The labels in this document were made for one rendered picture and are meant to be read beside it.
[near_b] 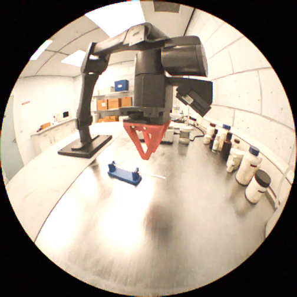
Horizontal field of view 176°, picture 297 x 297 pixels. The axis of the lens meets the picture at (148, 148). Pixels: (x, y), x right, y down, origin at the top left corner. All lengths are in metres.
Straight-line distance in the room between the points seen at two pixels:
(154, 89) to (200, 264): 0.28
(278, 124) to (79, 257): 0.64
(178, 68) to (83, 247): 0.32
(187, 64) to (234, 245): 0.31
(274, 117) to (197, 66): 0.40
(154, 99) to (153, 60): 0.07
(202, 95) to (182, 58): 0.06
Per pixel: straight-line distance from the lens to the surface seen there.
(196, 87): 0.16
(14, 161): 3.00
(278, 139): 0.48
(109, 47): 0.31
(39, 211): 0.34
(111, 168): 0.31
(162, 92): 0.15
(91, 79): 0.42
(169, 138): 0.50
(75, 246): 0.23
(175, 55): 0.16
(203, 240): 0.21
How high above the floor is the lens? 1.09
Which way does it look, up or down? 24 degrees down
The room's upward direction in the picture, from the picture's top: straight up
